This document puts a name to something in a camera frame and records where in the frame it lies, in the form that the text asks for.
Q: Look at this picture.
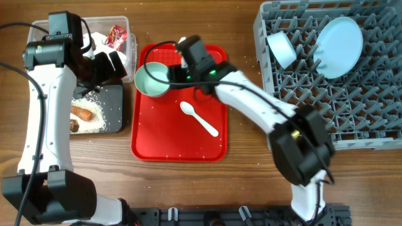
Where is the mint green bowl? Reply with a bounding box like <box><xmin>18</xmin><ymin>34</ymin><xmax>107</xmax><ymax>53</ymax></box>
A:
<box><xmin>134</xmin><ymin>62</ymin><xmax>170</xmax><ymax>97</ymax></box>

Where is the white napkin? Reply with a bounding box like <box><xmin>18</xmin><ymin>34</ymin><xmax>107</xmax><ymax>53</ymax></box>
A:
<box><xmin>83</xmin><ymin>32</ymin><xmax>127</xmax><ymax>66</ymax></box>

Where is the white rice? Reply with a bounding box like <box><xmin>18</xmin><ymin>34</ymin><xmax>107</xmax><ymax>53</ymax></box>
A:
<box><xmin>70</xmin><ymin>91</ymin><xmax>123</xmax><ymax>134</ymax></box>

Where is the red snack wrapper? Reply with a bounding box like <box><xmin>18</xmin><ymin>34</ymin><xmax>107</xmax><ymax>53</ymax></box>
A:
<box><xmin>106</xmin><ymin>25</ymin><xmax>128</xmax><ymax>50</ymax></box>

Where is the orange carrot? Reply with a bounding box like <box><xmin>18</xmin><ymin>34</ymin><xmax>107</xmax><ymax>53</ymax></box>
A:
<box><xmin>70</xmin><ymin>105</ymin><xmax>94</xmax><ymax>122</ymax></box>

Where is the brown mushroom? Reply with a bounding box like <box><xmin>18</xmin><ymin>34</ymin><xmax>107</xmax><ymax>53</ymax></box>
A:
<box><xmin>70</xmin><ymin>119</ymin><xmax>79</xmax><ymax>132</ymax></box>

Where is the light blue bowl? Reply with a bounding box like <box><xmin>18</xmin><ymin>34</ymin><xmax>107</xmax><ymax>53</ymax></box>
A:
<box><xmin>267</xmin><ymin>31</ymin><xmax>296</xmax><ymax>69</ymax></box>

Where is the light blue plate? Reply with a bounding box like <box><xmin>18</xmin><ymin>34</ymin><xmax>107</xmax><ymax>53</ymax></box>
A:
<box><xmin>313</xmin><ymin>17</ymin><xmax>363</xmax><ymax>79</ymax></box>

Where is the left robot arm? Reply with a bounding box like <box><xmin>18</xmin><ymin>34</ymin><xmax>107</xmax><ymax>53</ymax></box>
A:
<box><xmin>1</xmin><ymin>11</ymin><xmax>134</xmax><ymax>225</ymax></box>

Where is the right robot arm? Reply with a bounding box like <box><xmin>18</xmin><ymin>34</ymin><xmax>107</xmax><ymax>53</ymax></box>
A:
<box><xmin>168</xmin><ymin>35</ymin><xmax>335</xmax><ymax>223</ymax></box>

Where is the grey dishwasher rack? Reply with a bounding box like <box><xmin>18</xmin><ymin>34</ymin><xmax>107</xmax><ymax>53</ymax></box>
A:
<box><xmin>253</xmin><ymin>1</ymin><xmax>401</xmax><ymax>150</ymax></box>

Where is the black plastic tray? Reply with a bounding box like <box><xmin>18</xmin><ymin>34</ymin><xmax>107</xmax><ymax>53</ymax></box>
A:
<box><xmin>70</xmin><ymin>84</ymin><xmax>124</xmax><ymax>134</ymax></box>

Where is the white plastic spoon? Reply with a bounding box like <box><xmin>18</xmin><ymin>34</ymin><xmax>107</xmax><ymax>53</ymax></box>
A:
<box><xmin>180</xmin><ymin>101</ymin><xmax>219</xmax><ymax>137</ymax></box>

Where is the clear plastic bin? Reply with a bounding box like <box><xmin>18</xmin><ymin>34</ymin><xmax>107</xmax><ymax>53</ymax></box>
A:
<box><xmin>27</xmin><ymin>16</ymin><xmax>137</xmax><ymax>83</ymax></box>

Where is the red serving tray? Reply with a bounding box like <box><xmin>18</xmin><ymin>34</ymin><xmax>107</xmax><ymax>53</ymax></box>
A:
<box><xmin>130</xmin><ymin>43</ymin><xmax>229</xmax><ymax>163</ymax></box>

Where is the left black cable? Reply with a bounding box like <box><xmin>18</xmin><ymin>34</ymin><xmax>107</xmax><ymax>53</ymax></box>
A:
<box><xmin>0</xmin><ymin>17</ymin><xmax>95</xmax><ymax>226</ymax></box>

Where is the black cable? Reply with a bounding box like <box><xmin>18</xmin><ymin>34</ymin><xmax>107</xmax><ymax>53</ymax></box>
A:
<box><xmin>0</xmin><ymin>17</ymin><xmax>95</xmax><ymax>226</ymax></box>
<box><xmin>143</xmin><ymin>40</ymin><xmax>335</xmax><ymax>226</ymax></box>

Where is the right black cable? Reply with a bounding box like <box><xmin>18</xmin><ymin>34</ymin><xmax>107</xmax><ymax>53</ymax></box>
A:
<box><xmin>143</xmin><ymin>40</ymin><xmax>335</xmax><ymax>226</ymax></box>

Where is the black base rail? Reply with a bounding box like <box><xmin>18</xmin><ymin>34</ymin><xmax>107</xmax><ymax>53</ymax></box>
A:
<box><xmin>132</xmin><ymin>205</ymin><xmax>352</xmax><ymax>226</ymax></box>

